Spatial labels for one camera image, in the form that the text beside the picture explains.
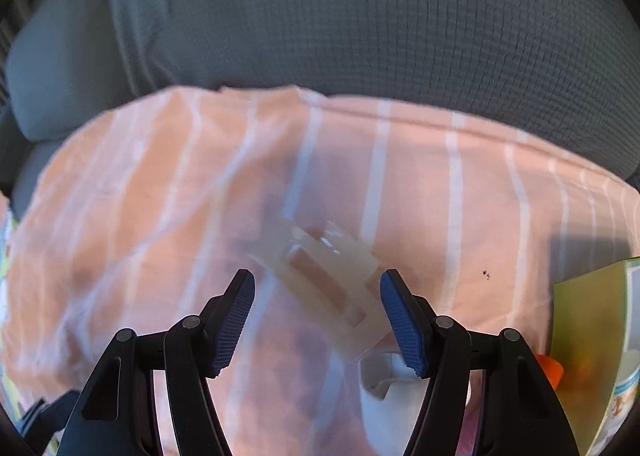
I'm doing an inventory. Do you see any green cardboard box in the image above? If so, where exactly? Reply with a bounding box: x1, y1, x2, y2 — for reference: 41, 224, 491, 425
550, 256, 640, 456

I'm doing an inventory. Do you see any white plastic inhaler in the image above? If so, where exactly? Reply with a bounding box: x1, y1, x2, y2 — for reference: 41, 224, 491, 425
359, 351, 426, 456

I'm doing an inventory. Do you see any grey sofa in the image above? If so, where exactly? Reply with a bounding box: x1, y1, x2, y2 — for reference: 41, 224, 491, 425
0, 0, 640, 217

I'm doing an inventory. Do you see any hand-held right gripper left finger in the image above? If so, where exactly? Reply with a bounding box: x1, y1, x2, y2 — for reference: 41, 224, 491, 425
56, 268, 257, 456

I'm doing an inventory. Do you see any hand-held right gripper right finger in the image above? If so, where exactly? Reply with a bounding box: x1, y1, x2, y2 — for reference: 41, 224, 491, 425
379, 268, 581, 456

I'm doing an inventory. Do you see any translucent hair claw clip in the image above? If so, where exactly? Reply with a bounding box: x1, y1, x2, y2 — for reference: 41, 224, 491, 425
248, 220, 396, 363

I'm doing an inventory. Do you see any orange striped cloth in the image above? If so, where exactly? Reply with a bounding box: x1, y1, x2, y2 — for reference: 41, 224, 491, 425
0, 84, 640, 456

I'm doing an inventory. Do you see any orange pill bottle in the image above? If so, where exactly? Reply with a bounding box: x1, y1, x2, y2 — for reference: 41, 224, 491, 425
532, 353, 566, 389

